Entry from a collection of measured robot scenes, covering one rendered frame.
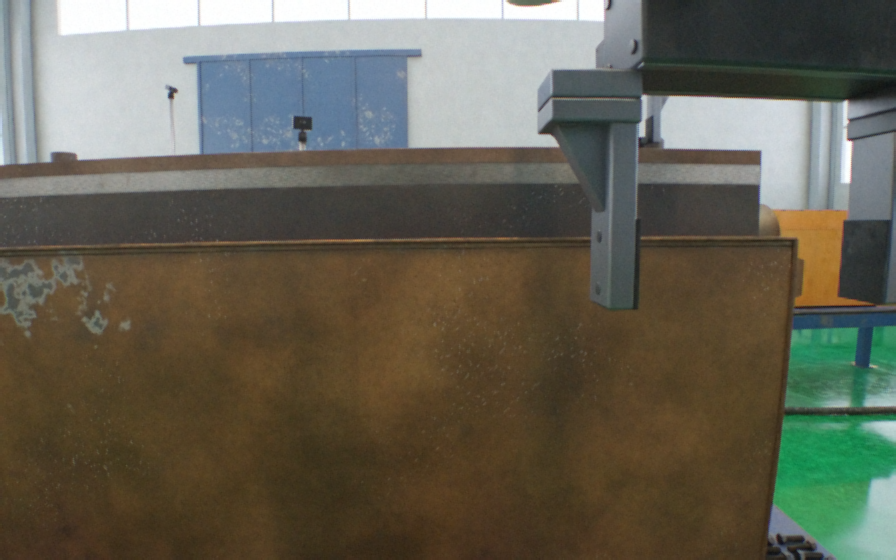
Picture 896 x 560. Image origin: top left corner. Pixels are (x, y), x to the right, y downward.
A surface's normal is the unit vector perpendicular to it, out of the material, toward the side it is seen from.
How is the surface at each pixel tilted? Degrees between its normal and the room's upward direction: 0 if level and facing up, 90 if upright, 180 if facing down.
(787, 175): 90
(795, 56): 90
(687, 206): 90
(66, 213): 90
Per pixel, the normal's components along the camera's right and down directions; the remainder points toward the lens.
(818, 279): 0.02, 0.11
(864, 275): -1.00, 0.01
